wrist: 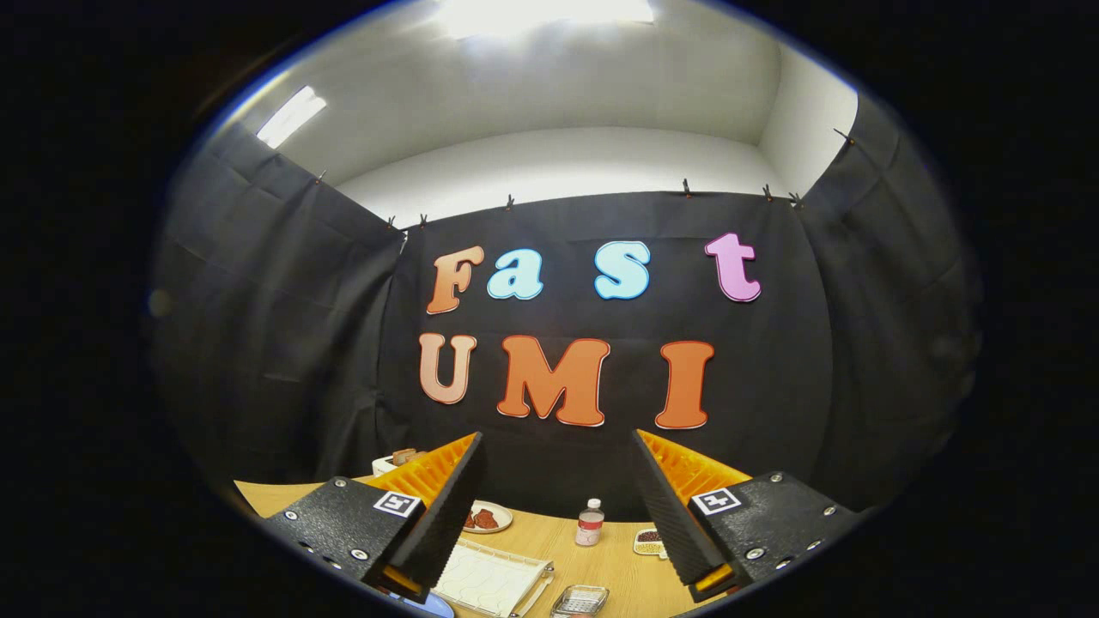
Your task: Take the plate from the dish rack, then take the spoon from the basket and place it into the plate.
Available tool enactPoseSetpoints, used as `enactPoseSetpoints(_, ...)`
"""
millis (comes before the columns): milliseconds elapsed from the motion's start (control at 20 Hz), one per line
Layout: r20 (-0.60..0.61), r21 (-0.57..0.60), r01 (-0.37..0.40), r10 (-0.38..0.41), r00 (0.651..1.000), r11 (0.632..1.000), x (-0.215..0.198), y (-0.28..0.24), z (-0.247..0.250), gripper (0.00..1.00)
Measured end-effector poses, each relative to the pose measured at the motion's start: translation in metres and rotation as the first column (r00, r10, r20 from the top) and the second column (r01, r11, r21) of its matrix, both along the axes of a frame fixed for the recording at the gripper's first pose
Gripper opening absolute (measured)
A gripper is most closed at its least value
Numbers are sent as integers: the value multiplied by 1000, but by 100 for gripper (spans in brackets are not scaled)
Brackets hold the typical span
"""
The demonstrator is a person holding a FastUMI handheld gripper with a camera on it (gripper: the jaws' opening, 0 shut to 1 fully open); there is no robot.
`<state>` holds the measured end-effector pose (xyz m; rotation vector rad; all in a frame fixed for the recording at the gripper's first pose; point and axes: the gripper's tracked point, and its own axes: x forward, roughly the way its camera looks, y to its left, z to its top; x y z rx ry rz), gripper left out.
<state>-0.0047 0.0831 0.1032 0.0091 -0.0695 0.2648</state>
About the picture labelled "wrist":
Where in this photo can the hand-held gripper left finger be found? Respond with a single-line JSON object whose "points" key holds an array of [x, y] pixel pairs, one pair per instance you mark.
{"points": [[446, 524]]}

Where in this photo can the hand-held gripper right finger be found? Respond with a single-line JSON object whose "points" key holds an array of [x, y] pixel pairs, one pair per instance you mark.
{"points": [[670, 524]]}

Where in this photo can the blue plate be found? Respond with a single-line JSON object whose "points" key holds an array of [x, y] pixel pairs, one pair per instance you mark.
{"points": [[432, 607]]}

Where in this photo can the white divided dish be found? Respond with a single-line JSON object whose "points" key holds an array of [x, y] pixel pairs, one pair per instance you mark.
{"points": [[650, 554]]}

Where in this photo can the beige plate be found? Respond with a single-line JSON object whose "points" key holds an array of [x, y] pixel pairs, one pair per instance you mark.
{"points": [[505, 515]]}

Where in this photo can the brown toast slice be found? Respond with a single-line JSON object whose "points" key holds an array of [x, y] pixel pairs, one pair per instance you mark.
{"points": [[403, 456]]}

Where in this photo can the plastic bottle with red label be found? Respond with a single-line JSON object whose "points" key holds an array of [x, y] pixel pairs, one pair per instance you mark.
{"points": [[589, 528]]}

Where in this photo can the white toaster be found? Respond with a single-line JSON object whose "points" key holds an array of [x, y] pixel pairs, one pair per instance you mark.
{"points": [[382, 467]]}

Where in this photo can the black backdrop cloth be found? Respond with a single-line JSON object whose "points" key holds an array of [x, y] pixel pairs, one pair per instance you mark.
{"points": [[343, 343]]}

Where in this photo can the row of small cloth clips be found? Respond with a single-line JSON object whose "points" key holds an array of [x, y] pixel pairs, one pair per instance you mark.
{"points": [[686, 187]]}

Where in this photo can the ceiling strip light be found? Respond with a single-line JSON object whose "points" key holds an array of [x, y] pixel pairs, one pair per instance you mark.
{"points": [[292, 116]]}

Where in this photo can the ceiling light panel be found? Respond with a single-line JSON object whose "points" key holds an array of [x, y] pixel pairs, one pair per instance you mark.
{"points": [[545, 15]]}

